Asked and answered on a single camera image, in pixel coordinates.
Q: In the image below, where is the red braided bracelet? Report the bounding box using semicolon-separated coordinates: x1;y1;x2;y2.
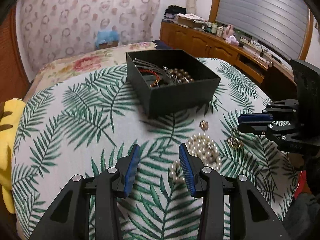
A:
139;68;161;77

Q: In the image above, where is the floral bedspread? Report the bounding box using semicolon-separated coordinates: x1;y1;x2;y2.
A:
29;41;161;91

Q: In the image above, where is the white pearl necklace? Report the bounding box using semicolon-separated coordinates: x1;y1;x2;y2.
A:
188;133;221;170

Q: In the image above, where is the gold chain brooch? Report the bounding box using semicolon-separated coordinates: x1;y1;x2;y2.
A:
226;134;244;150

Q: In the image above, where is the silver metal bangle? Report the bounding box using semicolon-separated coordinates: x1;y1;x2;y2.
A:
162;66;179;86

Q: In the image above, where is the wooden side cabinet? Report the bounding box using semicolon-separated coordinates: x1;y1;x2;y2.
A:
159;21;298;93

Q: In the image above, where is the pink tissue box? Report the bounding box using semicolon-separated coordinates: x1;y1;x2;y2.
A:
225;35;242;46

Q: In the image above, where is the green leaf print tablecloth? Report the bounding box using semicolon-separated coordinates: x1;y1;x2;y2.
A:
11;57;301;240

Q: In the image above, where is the silver hair comb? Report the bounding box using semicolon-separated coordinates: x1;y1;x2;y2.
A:
133;58;162;71

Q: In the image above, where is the blue plastic bag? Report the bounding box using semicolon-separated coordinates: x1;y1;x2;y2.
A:
96;29;120;44

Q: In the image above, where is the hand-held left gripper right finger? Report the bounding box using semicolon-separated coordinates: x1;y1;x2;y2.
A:
178;143;292;240

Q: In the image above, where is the cardboard box with floral cloth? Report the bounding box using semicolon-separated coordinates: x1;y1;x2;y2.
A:
173;13;209;29

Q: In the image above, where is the small brown cardboard box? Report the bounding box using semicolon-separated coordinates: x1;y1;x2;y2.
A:
98;41;119;50

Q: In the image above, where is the ring pattern curtain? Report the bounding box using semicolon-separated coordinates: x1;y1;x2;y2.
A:
16;0;162;77

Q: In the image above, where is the white power strip with cables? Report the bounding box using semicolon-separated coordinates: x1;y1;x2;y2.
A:
239;36;274;59

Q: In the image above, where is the black square box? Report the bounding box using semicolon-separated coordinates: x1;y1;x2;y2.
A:
126;49;221;119

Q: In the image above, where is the brown louvered wardrobe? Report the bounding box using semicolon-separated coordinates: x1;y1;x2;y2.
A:
0;7;31;103

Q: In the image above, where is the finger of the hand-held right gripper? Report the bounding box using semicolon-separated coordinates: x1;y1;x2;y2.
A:
237;121;304;153
238;99;300;126

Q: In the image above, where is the brown bead bracelet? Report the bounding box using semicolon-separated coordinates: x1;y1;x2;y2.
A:
170;67;195;83

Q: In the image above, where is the pile of folded clothes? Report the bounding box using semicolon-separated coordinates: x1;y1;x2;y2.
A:
162;5;187;23

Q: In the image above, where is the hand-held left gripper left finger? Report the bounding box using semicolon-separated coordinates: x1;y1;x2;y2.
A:
29;143;141;240

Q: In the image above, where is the small pearl bracelet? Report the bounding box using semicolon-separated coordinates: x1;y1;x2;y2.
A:
168;160;187;183

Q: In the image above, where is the grey window blind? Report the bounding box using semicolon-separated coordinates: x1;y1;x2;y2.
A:
214;0;311;61

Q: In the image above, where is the person's dark clothing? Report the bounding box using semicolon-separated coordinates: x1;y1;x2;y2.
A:
282;155;320;240

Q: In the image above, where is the yellow plush toy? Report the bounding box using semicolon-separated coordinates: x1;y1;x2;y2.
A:
0;98;26;214

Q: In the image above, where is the group of small bottles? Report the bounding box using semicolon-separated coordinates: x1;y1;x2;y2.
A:
201;22;225;37

